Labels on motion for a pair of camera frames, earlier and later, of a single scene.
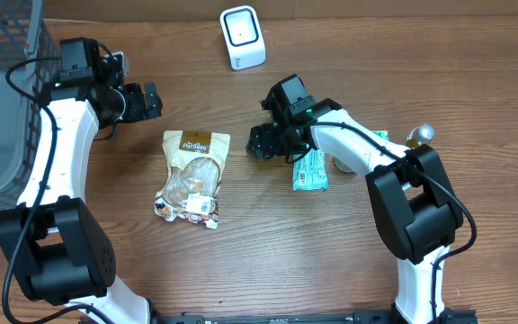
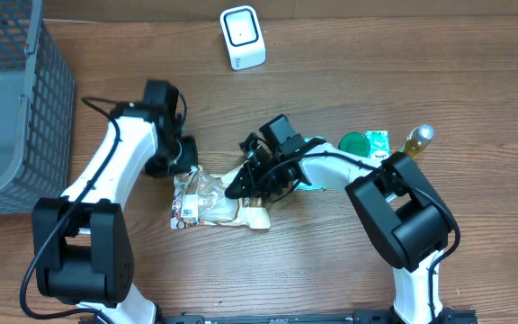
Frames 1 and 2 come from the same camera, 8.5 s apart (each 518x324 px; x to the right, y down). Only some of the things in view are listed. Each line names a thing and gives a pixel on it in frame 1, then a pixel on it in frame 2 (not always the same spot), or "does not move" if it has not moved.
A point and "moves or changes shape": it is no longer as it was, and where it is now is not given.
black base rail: [359, 317] does not move
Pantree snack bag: [190, 190] moves or changes shape
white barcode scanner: [243, 37] does not move
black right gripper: [266, 139] → [253, 173]
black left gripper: [138, 103] → [180, 158]
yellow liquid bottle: [420, 135] does not move
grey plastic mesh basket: [4, 121] does not move
